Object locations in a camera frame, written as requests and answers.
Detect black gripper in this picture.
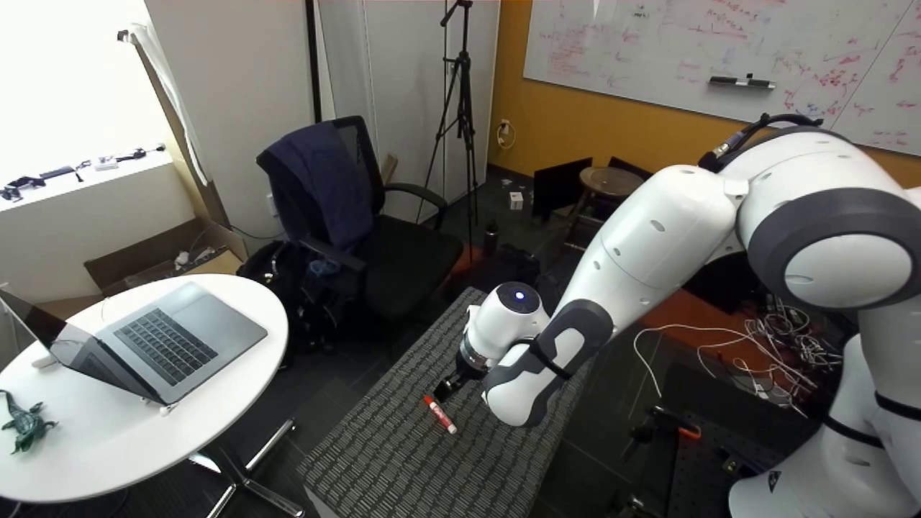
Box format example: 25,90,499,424
430,346,489,408

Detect white marker with red cap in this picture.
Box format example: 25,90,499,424
421,395,460,437

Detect black office chair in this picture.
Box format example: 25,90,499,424
235,112,470,356

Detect black flat panel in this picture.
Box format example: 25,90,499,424
530,155,595,224
608,155,657,182

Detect dark blue cloth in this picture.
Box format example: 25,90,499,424
253,117,379,257

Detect round wooden stool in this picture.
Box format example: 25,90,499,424
563,165,647,253

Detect grey open laptop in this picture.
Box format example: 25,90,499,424
0,280,270,408

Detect black tripod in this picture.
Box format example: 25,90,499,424
421,0,499,247

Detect round white table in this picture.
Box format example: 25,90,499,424
0,270,309,518

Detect open flat cardboard box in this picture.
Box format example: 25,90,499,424
83,217,251,296

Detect small black counter items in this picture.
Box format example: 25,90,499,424
90,140,171,174

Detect white counter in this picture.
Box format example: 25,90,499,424
0,148,198,306

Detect white folded pole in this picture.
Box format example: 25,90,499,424
114,22,234,231

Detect green toy figure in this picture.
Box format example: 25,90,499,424
0,385,57,457

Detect black whiteboard eraser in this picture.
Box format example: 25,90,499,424
706,73,778,94

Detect black tool on counter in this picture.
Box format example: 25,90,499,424
0,165,87,205

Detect black bag with orange straps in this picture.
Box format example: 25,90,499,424
458,238,543,294

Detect black clamp with orange handle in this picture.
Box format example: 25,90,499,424
618,404,710,463

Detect white cable bundle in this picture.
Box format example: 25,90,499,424
630,303,847,411

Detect white wall whiteboard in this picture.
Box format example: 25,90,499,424
522,0,921,162

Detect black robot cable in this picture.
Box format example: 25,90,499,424
697,110,827,176

